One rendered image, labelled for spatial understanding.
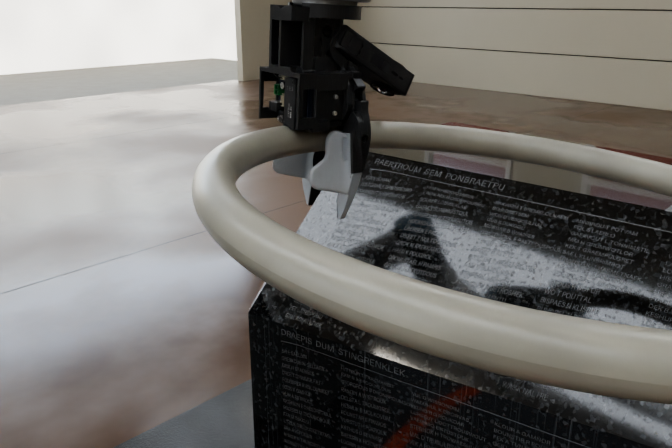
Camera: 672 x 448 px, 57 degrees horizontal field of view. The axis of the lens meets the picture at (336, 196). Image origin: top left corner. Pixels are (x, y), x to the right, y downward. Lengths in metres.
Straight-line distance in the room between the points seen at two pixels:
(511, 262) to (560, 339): 0.63
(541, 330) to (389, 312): 0.06
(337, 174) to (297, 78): 0.10
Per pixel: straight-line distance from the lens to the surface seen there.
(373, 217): 1.02
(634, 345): 0.28
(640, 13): 7.35
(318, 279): 0.29
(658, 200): 0.94
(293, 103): 0.58
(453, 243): 0.94
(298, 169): 0.67
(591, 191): 0.94
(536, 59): 7.80
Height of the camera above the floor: 1.10
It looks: 18 degrees down
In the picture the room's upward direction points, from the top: straight up
